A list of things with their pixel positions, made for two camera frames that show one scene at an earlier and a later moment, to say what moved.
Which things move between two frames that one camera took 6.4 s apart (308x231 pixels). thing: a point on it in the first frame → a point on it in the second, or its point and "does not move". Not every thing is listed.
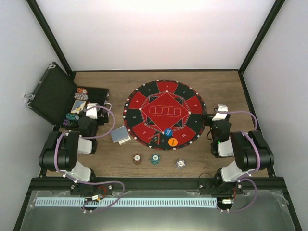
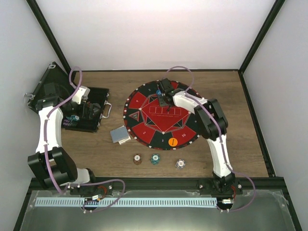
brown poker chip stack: [137, 159] does not move
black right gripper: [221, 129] → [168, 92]
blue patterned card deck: [119, 134] does not move
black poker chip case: [55, 96] does not move
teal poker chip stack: [155, 159] does not move
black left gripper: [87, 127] → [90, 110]
